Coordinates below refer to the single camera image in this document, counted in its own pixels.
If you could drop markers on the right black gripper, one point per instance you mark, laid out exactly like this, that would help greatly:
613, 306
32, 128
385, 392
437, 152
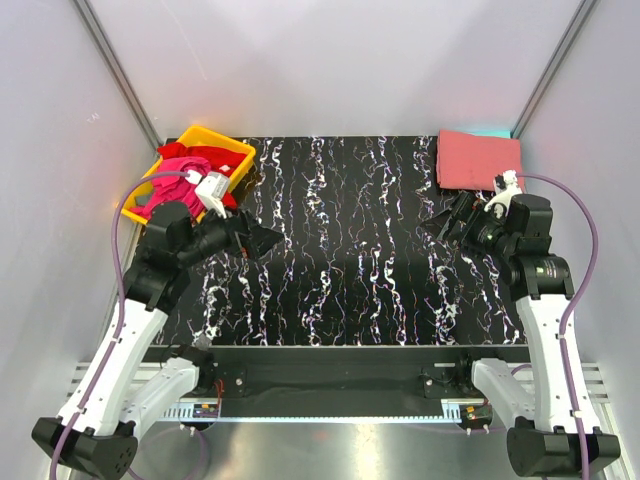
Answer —
435, 225

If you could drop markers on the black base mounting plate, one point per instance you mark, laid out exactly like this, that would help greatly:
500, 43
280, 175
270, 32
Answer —
365, 375

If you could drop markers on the yellow plastic bin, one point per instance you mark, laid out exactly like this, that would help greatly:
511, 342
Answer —
200, 136

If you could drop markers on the right aluminium frame post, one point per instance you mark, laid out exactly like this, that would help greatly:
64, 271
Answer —
579, 20

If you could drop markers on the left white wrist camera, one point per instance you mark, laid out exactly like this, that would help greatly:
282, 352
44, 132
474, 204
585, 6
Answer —
210, 190

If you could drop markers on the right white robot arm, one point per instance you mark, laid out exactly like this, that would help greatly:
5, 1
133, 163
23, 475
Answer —
552, 431

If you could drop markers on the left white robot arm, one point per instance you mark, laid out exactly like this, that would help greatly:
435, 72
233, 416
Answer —
98, 430

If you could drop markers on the red t-shirt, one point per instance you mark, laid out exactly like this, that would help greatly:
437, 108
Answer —
222, 160

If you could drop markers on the white slotted cable duct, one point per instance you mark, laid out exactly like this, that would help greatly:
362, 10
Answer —
238, 411

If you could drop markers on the magenta t-shirt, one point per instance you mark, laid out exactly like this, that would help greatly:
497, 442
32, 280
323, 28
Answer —
171, 188

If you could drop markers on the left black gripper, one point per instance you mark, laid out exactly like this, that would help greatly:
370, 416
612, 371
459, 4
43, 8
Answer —
242, 231

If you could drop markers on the salmon pink t-shirt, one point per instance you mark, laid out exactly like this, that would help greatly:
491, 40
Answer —
471, 162

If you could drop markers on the left aluminium frame post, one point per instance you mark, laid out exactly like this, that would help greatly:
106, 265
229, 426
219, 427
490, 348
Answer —
106, 51

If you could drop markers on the folded turquoise t-shirt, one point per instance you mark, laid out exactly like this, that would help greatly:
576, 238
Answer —
491, 132

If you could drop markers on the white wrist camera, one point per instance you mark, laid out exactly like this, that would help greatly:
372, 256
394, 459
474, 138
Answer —
210, 190
506, 186

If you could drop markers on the left small circuit board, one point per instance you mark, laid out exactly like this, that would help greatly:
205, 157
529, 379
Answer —
206, 410

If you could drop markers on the right small circuit board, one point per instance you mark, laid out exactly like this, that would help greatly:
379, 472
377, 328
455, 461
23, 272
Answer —
482, 412

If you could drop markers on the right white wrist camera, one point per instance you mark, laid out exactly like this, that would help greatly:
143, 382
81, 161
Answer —
506, 186

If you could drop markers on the aluminium frame post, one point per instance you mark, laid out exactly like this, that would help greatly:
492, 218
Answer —
579, 20
106, 51

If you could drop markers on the small circuit board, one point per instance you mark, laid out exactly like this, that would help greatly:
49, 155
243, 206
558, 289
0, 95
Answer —
482, 412
206, 410

